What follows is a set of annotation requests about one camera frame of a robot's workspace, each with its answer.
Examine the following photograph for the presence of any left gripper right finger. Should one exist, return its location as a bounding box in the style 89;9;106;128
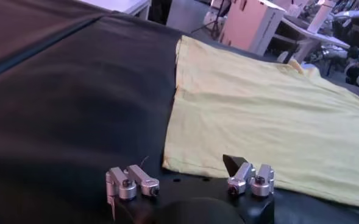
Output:
222;153;275;198

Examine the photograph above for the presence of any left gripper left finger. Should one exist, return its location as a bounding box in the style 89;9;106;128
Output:
105;164;160;220

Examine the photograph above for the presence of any yellow-green t-shirt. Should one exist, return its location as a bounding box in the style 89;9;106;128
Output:
162;35;359;208

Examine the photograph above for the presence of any black table cover cloth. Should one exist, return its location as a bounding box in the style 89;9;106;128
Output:
0;13;359;224
0;0;113;82

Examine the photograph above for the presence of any tall white cardboard box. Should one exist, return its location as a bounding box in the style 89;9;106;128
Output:
218;0;286;57

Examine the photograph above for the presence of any white standing desk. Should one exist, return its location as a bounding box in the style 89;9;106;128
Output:
273;16;350;65

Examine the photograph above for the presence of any white work table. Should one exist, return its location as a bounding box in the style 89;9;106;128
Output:
78;0;151;19

